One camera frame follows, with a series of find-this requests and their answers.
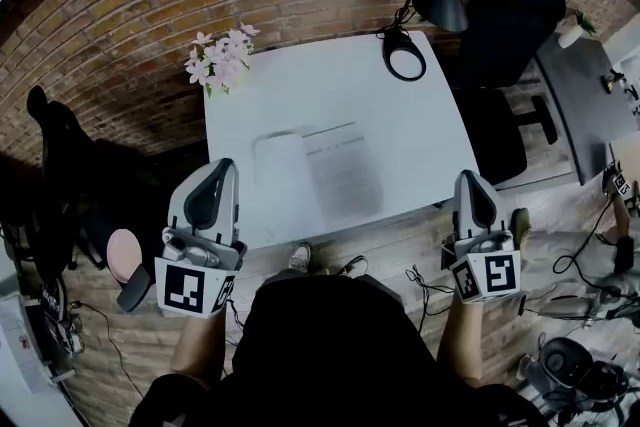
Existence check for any dark grey pad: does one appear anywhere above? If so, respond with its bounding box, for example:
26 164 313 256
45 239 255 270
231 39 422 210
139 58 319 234
116 263 155 314

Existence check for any person's right forearm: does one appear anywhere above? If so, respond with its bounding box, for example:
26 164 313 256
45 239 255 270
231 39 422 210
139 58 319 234
436 298 486 389

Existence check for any white book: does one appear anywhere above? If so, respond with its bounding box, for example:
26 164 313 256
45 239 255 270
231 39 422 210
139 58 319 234
252 121 386 222

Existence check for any black mesh chair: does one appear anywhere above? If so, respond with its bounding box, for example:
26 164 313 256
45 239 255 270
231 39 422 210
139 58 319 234
25 84 156 271

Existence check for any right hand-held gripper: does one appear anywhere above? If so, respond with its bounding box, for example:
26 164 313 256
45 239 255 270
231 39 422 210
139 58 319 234
440 169 524 305

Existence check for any person's left forearm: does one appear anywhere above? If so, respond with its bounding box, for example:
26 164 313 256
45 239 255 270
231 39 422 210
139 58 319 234
169 308 229 389

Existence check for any pink flower bouquet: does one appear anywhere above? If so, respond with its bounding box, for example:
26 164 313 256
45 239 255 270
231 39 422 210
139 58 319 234
183 21 262 99

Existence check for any long black cable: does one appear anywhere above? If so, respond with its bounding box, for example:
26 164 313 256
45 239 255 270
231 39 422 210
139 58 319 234
551 197 619 292

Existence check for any person's shoe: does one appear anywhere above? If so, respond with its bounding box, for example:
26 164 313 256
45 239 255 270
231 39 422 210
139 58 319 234
509 207 533 252
288 242 313 274
336 254 370 279

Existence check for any person's black clothing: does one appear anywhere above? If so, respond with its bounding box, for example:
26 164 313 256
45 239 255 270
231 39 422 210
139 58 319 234
130 268 551 427

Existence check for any black floor cable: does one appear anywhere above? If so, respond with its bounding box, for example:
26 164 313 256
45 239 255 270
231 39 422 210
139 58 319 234
403 263 457 319

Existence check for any black headset device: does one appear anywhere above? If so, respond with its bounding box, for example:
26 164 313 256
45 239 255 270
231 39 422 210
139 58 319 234
517 336 632 419

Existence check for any grey desk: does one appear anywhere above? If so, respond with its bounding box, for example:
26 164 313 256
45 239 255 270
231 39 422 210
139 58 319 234
533 33 640 187

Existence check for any pink round cushion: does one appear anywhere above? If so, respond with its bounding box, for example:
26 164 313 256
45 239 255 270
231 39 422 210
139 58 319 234
106 228 145 287

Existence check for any small potted plant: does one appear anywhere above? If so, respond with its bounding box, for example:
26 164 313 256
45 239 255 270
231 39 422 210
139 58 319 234
556 8 599 50

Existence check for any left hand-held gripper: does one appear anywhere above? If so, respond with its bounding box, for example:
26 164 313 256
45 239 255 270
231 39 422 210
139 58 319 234
153 158 249 319

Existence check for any black office chair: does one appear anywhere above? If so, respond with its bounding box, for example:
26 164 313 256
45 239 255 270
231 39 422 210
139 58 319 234
449 0 568 187

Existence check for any person's left shoe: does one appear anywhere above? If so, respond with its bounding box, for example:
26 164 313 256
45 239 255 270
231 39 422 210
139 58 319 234
288 242 313 274

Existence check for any person's right shoe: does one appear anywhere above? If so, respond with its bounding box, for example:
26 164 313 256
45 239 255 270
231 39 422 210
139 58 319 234
336 254 370 279

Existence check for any thin black cable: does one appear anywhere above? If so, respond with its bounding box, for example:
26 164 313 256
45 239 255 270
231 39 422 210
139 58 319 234
68 298 147 399

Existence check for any another person's forearm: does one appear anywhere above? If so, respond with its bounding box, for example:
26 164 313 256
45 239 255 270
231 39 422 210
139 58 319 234
610 195 637 276

